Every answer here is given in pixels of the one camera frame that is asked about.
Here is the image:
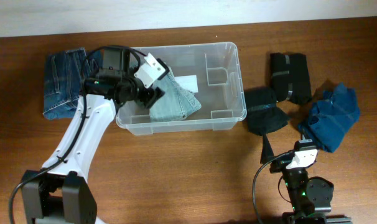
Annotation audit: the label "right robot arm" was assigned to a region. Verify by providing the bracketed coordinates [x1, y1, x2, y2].
[261, 135, 334, 224]

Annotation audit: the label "black folded garment," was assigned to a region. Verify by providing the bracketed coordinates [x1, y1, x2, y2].
[270, 53, 312, 105]
[244, 87, 290, 136]

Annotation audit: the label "dark blue jeans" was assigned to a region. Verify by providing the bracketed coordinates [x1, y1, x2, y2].
[43, 48, 103, 120]

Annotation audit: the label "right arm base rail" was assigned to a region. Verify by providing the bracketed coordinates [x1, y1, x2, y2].
[281, 212, 353, 224]

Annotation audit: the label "light blue jeans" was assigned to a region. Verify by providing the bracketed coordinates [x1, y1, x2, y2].
[149, 67, 202, 122]

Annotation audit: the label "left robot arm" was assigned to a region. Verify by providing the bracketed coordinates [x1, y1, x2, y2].
[19, 59, 169, 223]

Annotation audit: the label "black folded garment, lower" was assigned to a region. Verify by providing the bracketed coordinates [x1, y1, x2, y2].
[244, 87, 290, 136]

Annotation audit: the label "clear plastic storage bin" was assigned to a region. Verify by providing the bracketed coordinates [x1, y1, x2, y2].
[115, 42, 247, 136]

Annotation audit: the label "white label in bin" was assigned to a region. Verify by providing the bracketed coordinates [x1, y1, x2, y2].
[175, 75, 198, 93]

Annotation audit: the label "blue folded shirt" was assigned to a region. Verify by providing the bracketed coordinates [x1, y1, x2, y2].
[298, 83, 361, 153]

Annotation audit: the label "black folded garment, upper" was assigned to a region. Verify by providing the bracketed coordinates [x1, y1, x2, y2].
[270, 53, 312, 105]

